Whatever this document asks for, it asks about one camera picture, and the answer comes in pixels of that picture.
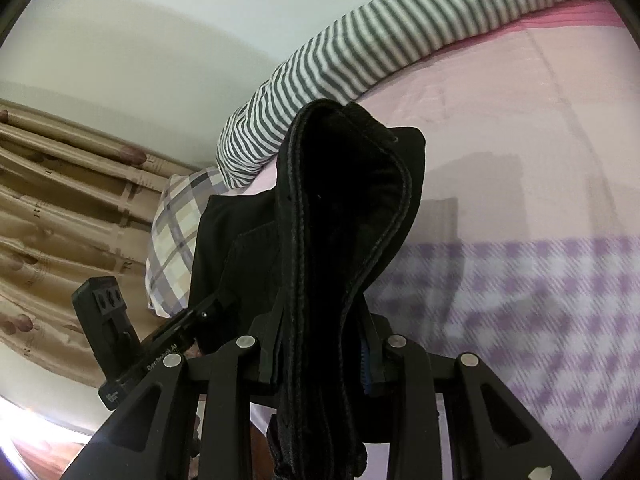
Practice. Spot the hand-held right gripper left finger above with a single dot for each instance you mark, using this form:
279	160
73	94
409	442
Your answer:
232	385

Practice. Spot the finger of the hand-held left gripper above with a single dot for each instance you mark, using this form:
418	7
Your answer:
192	317

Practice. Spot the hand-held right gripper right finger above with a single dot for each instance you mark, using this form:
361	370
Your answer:
368	366

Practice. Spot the black pants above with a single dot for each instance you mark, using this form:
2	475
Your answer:
340	210

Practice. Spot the grey beige plaid pillow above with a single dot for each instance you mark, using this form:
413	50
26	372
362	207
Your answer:
175	235

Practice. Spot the beige patterned curtain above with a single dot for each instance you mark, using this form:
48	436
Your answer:
65	220

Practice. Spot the pink purple patchwork bedsheet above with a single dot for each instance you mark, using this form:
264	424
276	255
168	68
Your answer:
525	170

